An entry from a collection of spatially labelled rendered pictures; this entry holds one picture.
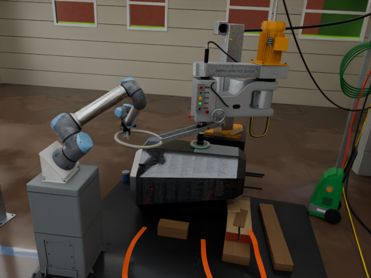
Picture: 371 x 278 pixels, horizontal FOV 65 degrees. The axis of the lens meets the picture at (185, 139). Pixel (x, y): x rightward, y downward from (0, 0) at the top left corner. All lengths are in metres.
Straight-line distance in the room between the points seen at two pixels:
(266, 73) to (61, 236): 2.34
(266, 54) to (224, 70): 0.47
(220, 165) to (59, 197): 1.49
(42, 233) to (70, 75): 7.95
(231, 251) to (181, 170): 0.87
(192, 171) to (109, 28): 7.19
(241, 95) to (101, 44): 7.10
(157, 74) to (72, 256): 7.25
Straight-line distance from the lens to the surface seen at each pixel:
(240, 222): 3.03
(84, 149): 2.26
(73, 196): 2.30
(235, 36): 3.58
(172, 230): 3.02
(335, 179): 3.57
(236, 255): 2.83
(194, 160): 2.93
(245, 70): 2.96
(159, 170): 2.93
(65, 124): 2.31
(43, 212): 2.50
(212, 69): 2.84
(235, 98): 2.99
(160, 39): 9.10
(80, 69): 9.99
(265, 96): 3.14
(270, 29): 3.07
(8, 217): 3.70
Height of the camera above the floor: 1.97
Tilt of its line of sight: 21 degrees down
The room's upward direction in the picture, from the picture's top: 3 degrees clockwise
